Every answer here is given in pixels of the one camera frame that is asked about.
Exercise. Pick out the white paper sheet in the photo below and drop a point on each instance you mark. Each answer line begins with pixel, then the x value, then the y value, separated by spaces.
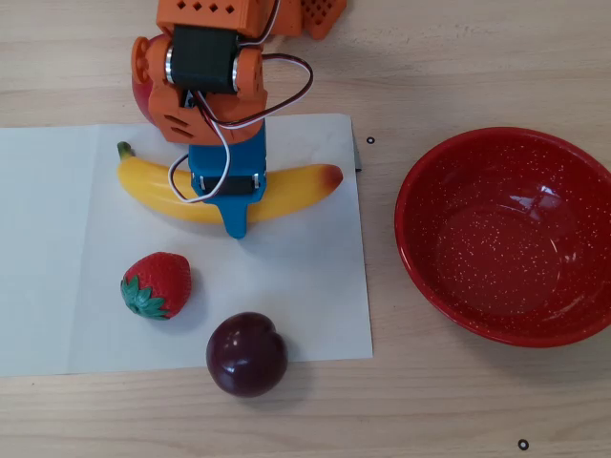
pixel 48 238

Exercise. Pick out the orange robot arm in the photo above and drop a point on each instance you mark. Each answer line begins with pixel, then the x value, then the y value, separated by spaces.
pixel 200 62

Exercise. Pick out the red toy apple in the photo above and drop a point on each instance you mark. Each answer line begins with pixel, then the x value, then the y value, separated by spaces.
pixel 141 97

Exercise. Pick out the yellow toy banana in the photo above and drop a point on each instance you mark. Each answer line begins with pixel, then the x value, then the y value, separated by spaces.
pixel 143 183

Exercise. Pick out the orange robot base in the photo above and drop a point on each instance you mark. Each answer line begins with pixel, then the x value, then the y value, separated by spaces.
pixel 320 16

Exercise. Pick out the red speckled enamel bowl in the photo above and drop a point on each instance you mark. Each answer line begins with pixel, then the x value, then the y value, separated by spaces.
pixel 501 248

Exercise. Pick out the dark purple toy plum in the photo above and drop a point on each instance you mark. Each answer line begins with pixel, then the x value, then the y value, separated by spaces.
pixel 246 355

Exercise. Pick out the red toy strawberry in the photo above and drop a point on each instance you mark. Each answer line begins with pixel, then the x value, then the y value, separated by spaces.
pixel 162 281

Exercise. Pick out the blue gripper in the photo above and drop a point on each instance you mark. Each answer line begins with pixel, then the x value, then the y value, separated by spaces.
pixel 241 163

